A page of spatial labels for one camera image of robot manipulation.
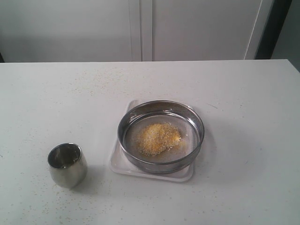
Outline yellow millet grain pile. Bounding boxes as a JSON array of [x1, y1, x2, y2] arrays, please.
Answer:
[[136, 123, 182, 156]]

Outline stainless steel cup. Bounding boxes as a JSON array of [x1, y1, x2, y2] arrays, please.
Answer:
[[47, 143, 88, 189]]

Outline round stainless steel sieve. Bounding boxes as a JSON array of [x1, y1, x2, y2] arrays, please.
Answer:
[[117, 100, 206, 174]]

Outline white square plastic tray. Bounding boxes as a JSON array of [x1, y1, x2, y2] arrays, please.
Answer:
[[109, 99, 196, 182]]

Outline white cabinet doors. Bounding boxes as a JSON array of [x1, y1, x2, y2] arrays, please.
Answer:
[[0, 0, 273, 62]]

